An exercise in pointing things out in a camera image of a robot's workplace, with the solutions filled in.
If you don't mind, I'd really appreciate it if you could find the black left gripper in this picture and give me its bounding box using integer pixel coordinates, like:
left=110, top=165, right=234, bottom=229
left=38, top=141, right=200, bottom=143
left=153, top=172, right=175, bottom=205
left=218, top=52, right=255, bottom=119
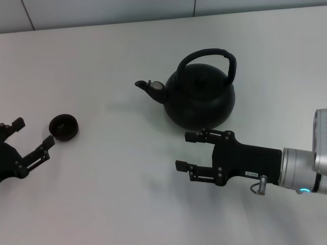
left=0, top=117, right=56, bottom=183

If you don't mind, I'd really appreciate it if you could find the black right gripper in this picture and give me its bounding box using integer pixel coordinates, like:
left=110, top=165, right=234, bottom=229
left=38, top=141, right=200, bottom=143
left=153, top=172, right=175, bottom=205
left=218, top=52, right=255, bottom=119
left=175, top=129, right=283, bottom=187

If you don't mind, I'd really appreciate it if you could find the small dark teacup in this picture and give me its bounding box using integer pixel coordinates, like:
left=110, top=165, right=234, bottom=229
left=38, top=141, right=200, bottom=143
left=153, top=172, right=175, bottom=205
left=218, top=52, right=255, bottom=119
left=48, top=114, right=79, bottom=142

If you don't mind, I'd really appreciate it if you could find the black round teapot with handle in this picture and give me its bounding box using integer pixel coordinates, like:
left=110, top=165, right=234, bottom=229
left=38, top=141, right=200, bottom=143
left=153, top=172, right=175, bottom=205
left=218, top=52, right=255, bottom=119
left=134, top=47, right=237, bottom=130

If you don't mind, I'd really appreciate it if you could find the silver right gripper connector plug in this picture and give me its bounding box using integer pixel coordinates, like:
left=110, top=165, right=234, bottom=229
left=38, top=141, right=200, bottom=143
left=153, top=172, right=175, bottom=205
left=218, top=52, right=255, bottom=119
left=256, top=175, right=268, bottom=196

